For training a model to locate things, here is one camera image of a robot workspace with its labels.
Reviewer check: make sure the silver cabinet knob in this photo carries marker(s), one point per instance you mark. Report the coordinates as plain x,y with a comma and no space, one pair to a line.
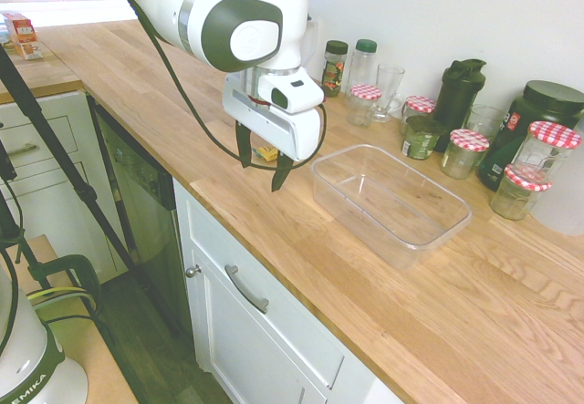
193,271

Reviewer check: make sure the dark green protein powder tub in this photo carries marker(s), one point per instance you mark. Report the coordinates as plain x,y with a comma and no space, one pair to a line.
547,98

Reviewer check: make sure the black tripod leg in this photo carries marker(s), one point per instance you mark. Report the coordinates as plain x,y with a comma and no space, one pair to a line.
59,148

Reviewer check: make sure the clear plastic rectangular container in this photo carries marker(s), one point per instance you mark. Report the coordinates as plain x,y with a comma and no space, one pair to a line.
410,254

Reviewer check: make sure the black clamp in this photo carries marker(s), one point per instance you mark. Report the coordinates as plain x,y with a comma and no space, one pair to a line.
82,269

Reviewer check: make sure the spice jar dark green lid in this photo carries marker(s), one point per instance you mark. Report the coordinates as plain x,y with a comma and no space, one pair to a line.
334,73

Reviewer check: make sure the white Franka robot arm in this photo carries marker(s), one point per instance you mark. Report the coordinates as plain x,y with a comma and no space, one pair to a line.
159,3

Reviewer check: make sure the wooden robot mounting board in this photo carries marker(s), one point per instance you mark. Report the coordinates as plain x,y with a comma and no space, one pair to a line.
91,367

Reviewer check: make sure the clear bottle green lid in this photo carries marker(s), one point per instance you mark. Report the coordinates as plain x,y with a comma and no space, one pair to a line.
362,64

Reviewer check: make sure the dark steel dishwasher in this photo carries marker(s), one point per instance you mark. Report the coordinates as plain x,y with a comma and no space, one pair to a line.
137,185

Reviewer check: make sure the short clear glass tumbler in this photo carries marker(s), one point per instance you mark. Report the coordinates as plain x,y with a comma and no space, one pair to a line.
484,119

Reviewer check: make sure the yellow protein bar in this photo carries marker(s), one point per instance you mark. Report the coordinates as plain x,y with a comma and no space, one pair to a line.
265,152

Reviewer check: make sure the orange white tea box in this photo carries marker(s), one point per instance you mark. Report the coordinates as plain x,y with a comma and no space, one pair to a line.
20,27

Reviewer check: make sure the large jar red checked lid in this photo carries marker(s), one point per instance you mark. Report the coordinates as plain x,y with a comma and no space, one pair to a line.
547,148

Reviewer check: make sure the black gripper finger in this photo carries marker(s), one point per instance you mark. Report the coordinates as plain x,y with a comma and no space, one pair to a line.
282,171
244,146

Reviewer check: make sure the dark green shaker bottle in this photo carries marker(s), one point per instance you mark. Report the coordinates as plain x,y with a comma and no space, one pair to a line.
458,98

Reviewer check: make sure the small jar red checked lid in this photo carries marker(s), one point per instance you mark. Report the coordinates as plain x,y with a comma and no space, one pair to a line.
518,196

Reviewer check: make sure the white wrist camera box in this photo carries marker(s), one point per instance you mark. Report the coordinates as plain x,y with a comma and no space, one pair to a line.
294,95

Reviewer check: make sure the tall clear drinking glass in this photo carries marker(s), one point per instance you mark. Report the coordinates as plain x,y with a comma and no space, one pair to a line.
388,89

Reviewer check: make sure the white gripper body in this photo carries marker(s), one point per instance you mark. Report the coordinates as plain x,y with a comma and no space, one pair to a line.
274,130

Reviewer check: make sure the glass jar red checked lid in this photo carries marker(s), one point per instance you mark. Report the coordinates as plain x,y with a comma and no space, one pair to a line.
464,155
419,105
363,103

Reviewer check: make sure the white orange food box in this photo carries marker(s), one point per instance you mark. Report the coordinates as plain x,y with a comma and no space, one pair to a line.
28,51

